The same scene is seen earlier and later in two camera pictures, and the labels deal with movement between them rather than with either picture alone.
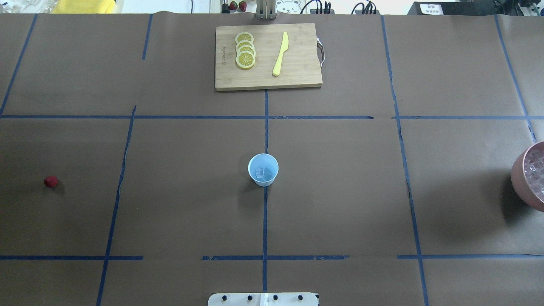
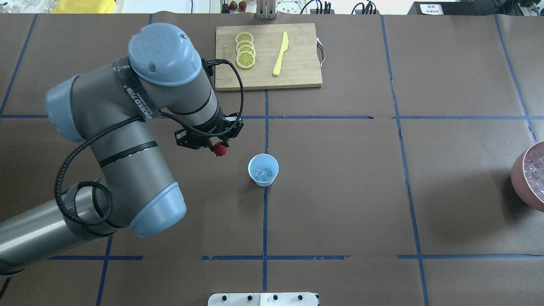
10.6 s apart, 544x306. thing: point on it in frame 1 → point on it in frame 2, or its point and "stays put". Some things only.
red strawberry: [51, 181] → [219, 149]
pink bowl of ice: [527, 176] stays put
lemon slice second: [244, 42] stays put
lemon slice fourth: [245, 59] stays put
